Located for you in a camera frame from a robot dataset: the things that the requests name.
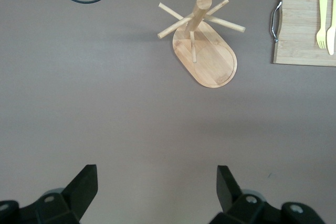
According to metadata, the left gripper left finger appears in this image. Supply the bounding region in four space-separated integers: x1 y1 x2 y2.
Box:
0 164 99 224

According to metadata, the wooden mug rack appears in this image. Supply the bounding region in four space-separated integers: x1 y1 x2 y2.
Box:
157 0 247 89

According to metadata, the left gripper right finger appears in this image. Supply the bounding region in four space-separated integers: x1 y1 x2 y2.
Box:
209 165 327 224

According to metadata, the yellow plastic knife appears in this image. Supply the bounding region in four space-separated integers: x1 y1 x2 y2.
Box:
326 0 336 56

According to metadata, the bamboo cutting board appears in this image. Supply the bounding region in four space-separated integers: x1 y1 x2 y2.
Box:
270 0 336 67

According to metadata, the yellow plastic fork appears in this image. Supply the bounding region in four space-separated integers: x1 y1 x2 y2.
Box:
316 0 329 49

